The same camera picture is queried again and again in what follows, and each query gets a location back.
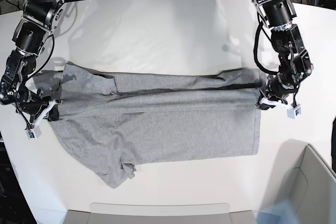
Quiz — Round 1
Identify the grey bin at right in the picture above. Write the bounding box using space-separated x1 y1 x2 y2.
272 145 335 223

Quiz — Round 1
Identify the grey bin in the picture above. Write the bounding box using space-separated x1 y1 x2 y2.
272 145 335 223
64 203 257 223

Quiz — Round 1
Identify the grey bin at bottom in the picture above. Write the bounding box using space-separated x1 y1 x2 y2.
64 203 257 223

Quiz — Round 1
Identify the grey T-shirt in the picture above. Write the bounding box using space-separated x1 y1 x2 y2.
33 64 266 188

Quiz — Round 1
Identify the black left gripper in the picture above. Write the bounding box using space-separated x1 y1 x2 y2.
257 74 298 110

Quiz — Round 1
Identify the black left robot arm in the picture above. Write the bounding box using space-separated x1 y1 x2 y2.
251 0 313 110

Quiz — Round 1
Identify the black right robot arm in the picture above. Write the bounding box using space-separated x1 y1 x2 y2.
1 0 66 123

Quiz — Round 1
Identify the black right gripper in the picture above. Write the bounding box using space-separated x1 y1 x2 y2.
15 89 60 122

